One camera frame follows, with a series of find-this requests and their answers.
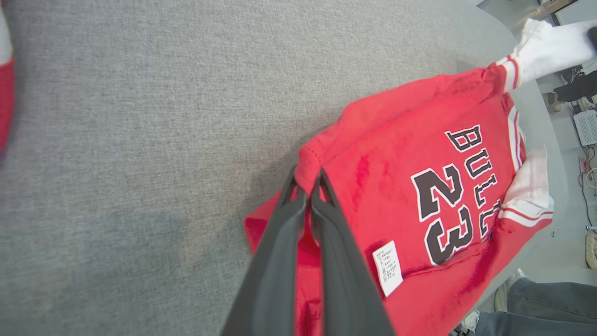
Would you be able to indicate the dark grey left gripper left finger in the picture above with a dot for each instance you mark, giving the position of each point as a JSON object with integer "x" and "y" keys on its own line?
{"x": 273, "y": 280}

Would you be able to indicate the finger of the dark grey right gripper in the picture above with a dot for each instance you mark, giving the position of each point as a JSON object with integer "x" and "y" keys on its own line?
{"x": 593, "y": 37}

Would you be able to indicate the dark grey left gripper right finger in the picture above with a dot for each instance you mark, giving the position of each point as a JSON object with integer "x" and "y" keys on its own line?
{"x": 345, "y": 280}

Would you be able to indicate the red Bulls 23 jersey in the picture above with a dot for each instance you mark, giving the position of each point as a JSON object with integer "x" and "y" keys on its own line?
{"x": 396, "y": 154}

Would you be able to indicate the red shorts with white stripe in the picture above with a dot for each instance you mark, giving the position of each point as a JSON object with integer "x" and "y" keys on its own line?
{"x": 5, "y": 102}

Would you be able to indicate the black bulky object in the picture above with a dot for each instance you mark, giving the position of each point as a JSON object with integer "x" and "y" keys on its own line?
{"x": 578, "y": 88}

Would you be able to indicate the tan shoe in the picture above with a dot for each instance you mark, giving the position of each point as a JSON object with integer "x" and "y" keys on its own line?
{"x": 552, "y": 102}

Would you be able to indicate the grey flat device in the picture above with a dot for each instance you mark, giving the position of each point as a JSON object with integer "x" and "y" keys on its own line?
{"x": 586, "y": 128}

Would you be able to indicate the person in grey jeans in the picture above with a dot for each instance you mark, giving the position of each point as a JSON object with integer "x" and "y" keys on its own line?
{"x": 550, "y": 308}

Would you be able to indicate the beige woven object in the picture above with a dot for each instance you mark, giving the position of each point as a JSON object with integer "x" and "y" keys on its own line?
{"x": 591, "y": 252}

